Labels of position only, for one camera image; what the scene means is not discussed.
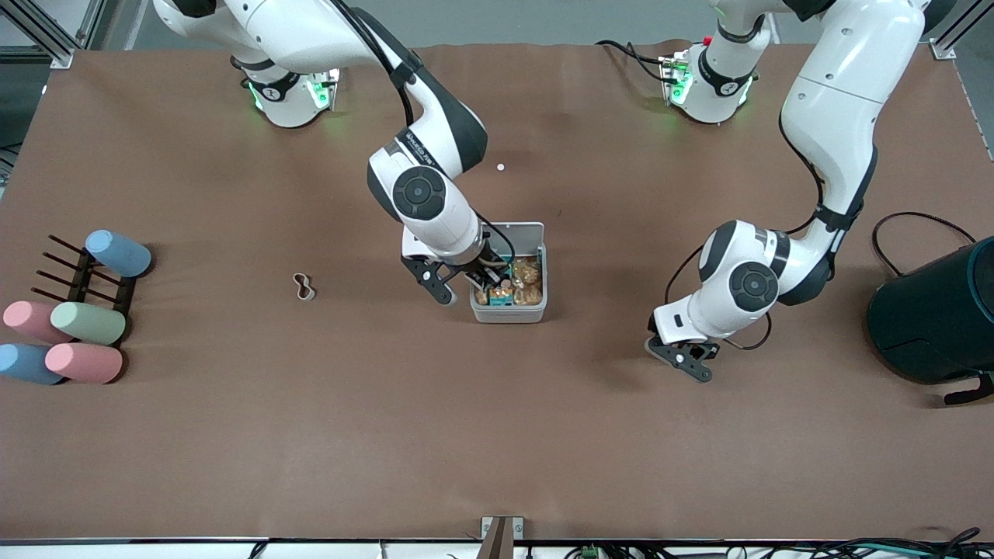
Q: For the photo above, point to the green cup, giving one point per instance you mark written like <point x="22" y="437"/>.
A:
<point x="89" y="323"/>

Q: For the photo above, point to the teal packet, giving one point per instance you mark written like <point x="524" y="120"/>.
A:
<point x="501" y="299"/>

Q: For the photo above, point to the small grey lidded trash bin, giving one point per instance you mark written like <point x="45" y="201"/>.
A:
<point x="509" y="314"/>

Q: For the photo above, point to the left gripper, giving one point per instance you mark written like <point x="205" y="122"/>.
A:
<point x="651" y="324"/>

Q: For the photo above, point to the black cup rack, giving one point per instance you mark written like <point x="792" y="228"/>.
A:
<point x="81" y="283"/>

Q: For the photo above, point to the large dark teal bin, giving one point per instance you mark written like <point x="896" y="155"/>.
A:
<point x="932" y="318"/>

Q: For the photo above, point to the metal table edge bracket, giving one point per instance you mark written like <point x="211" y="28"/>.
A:
<point x="502" y="536"/>

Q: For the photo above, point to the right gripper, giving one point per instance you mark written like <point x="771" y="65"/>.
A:
<point x="488" y="270"/>

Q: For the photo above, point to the brown table cover sheet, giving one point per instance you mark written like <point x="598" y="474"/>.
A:
<point x="621" y="435"/>

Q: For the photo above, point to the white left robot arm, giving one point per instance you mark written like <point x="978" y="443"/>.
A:
<point x="831" y="93"/>

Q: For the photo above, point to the aluminium frame profile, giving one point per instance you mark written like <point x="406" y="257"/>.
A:
<point x="46" y="39"/>
<point x="951" y="35"/>

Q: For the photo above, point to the pink cup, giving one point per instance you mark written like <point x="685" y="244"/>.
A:
<point x="27" y="320"/>
<point x="84" y="363"/>

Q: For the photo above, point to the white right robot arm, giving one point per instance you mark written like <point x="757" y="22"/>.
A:
<point x="435" y="210"/>

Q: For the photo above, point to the blue cup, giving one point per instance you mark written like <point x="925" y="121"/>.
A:
<point x="27" y="365"/>
<point x="118" y="253"/>

